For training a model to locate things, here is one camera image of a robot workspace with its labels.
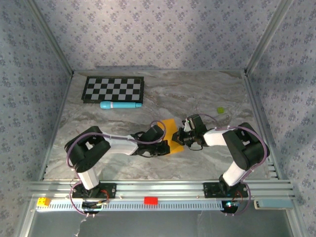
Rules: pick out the orange paper sheet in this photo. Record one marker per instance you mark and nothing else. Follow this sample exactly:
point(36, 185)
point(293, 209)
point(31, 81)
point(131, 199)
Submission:
point(171, 128)

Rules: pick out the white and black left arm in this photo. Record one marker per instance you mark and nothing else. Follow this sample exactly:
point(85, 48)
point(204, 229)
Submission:
point(121, 145)

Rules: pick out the small green block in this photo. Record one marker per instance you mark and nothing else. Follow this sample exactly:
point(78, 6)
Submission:
point(220, 110)

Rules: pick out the light blue marker pen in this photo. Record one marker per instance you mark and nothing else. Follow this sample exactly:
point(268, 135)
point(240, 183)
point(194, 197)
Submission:
point(123, 105)

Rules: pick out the red block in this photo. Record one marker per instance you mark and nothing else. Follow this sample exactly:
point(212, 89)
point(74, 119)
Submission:
point(150, 200)

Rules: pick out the black and white chessboard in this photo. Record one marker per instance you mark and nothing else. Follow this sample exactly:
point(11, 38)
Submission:
point(113, 89)

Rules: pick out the black controller board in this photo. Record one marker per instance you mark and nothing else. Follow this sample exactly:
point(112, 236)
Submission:
point(91, 205)
point(229, 206)

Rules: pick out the grey-blue flat box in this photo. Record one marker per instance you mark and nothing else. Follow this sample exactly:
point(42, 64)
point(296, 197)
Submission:
point(274, 204)

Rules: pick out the yellow block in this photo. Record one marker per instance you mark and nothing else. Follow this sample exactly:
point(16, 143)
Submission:
point(43, 202)

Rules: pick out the aluminium mounting rail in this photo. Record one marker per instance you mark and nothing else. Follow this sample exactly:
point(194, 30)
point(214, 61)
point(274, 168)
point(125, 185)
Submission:
point(160, 188)

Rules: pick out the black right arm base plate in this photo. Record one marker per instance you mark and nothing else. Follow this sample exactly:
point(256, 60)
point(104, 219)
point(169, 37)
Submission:
point(209, 190)

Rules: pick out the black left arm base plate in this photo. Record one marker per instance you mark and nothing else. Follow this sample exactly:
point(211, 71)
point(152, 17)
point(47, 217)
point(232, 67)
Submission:
point(111, 190)

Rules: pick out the aluminium back rail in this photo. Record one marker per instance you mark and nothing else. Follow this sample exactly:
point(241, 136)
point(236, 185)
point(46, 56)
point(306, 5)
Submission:
point(172, 69)

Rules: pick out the aluminium side rail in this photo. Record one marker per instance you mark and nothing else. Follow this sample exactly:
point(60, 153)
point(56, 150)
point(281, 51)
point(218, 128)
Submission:
point(255, 98)
point(63, 106)

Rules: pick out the aluminium corner post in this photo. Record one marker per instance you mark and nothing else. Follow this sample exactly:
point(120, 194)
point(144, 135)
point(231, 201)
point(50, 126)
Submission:
point(51, 37)
point(267, 37)

